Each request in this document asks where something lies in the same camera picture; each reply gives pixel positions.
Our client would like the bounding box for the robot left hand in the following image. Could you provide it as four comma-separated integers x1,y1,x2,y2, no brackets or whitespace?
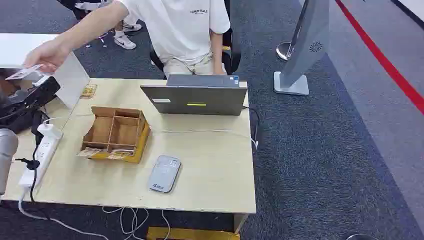
0,75,62,135

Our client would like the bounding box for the person's right hand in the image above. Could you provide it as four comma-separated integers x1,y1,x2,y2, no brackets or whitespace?
23,39,72,74

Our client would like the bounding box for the white side desk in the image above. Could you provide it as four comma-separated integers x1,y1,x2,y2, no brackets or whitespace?
0,32,91,110

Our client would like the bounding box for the white plug adapter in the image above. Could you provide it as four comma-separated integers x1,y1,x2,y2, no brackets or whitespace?
36,122,56,137

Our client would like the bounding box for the white power strip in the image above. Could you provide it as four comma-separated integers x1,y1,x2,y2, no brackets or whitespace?
17,123,64,190

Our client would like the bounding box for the black plug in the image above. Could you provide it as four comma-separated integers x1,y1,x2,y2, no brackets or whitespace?
14,157,41,171

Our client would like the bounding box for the white sneaker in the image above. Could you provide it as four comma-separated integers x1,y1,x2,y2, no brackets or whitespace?
121,21,144,33
113,34,137,51

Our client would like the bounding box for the wooden compartment box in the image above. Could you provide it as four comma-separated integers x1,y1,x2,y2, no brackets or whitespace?
76,105,152,165

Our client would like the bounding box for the person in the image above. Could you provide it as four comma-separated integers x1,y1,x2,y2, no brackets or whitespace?
114,0,232,79

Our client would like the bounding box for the grey card reader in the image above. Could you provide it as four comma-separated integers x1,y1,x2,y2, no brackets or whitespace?
147,154,183,194

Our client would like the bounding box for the grey laptop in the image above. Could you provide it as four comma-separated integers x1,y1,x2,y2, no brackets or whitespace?
139,74,249,117

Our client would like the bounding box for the yellow board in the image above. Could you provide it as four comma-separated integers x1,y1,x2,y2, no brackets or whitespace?
146,226,241,240

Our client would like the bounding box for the red floor tape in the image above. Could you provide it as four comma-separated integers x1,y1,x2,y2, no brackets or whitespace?
334,0,424,116

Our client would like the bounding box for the white power strip cable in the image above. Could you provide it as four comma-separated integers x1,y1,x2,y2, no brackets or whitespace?
17,188,111,240

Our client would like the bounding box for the tangled white cable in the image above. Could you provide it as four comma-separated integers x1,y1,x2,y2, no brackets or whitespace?
101,206,172,240

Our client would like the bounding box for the black laptop cable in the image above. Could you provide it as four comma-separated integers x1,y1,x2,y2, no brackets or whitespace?
242,105,262,150

